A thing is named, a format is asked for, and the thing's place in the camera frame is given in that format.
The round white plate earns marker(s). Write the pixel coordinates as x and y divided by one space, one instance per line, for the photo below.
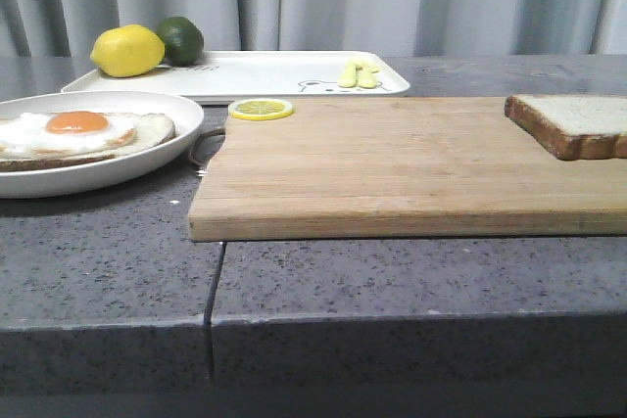
185 113

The white bread slice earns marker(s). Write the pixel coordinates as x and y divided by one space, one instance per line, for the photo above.
573 127

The fried egg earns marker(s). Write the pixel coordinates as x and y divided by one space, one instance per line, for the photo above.
39 136

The white rectangular tray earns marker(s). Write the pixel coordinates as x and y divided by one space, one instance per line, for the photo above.
225 76

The wooden cutting board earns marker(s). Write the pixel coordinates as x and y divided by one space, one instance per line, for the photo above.
399 167

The lemon slice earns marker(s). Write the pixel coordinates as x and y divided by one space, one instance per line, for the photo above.
259 109

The green lime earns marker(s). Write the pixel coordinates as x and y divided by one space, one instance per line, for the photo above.
184 42

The yellow lemon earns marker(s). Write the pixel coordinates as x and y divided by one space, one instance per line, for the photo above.
127 51

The cutting board metal handle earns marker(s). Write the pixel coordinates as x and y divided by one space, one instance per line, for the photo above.
204 147

